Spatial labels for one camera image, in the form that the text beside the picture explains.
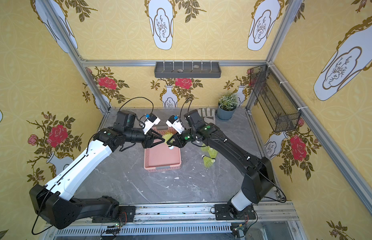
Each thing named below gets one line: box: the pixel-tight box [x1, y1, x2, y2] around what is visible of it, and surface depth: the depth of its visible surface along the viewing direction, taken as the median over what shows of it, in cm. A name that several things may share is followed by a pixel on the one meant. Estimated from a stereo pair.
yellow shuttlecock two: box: [162, 132, 174, 150], surface depth 74 cm
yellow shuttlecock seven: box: [201, 154, 213, 169], surface depth 92 cm
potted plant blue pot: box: [215, 93, 239, 121], surface depth 105 cm
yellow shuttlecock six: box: [207, 145, 218, 163], surface depth 94 cm
